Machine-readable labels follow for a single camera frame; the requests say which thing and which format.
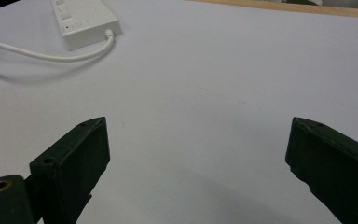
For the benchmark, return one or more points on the white power strip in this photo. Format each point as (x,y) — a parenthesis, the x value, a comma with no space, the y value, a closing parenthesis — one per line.
(82,21)

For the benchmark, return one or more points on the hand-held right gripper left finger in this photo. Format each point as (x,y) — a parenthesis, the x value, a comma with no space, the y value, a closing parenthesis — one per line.
(71,174)

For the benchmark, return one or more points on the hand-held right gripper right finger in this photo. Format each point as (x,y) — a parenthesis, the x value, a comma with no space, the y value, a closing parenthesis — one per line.
(335,168)

